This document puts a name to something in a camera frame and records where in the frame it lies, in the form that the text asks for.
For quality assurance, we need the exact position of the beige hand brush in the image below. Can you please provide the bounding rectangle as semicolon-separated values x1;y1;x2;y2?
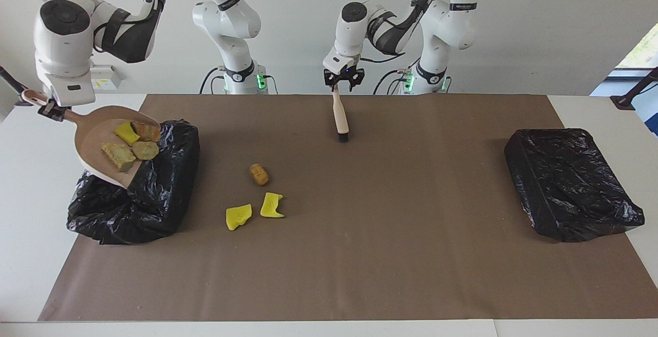
332;86;351;143

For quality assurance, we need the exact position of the beige plastic dustpan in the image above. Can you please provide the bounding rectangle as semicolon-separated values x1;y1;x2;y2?
21;89;162;190

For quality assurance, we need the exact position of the yellow sponge piece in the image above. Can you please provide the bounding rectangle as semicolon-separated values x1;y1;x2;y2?
260;192;285;219
226;203;253;231
114;121;140;145

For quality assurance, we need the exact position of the pale beige foam chunk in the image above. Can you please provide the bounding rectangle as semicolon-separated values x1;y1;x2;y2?
132;141;160;161
101;143;137;172

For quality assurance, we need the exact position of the beige foam chunk orange striped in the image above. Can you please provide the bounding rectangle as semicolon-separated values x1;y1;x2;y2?
131;121;161;143

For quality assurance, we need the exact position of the brown sponge lump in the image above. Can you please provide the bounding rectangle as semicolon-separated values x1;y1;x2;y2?
249;163;269;186

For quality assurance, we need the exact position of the black bag lined bin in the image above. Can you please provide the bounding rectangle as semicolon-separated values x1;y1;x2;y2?
504;128;646;244
66;119;200;246

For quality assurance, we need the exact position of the black table clamp stand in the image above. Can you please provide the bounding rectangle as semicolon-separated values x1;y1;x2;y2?
610;66;658;110
0;65;42;107

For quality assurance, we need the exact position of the brown paper mat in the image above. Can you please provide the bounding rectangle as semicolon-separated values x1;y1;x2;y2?
38;94;658;322

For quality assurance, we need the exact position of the window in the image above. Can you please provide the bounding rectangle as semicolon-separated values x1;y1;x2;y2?
614;21;658;78

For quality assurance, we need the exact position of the black base power cable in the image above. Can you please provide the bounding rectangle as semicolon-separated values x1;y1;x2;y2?
373;69;407;95
199;67;227;95

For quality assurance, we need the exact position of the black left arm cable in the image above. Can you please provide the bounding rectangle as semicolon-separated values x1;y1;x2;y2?
357;0;445;65

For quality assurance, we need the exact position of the white wall outlet box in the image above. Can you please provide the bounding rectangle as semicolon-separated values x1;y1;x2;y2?
90;65;124;91

